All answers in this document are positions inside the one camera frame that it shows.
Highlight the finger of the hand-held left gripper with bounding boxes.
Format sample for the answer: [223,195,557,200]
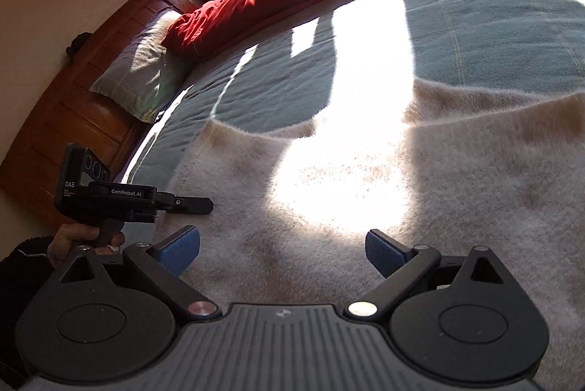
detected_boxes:
[155,194,214,215]

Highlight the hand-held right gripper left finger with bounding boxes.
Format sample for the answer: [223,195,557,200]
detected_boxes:
[57,225,222,321]

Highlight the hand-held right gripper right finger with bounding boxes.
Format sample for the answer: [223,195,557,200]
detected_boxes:
[346,229,510,323]

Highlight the white fuzzy sweater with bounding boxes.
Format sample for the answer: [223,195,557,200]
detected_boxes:
[151,78,585,391]

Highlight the person's left forearm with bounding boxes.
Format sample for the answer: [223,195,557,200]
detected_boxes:
[0,236,62,389]

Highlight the person's left hand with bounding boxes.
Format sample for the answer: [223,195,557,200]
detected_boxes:
[47,223,125,270]

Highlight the wooden headboard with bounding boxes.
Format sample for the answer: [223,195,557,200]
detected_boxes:
[0,0,193,232]

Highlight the pale green pillow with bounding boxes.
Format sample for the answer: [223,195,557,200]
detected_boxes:
[90,7,195,124]

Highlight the small dark object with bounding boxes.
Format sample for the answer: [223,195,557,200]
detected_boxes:
[65,32,94,60]

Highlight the green plaid blanket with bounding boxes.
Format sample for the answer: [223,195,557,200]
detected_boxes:
[112,0,585,191]

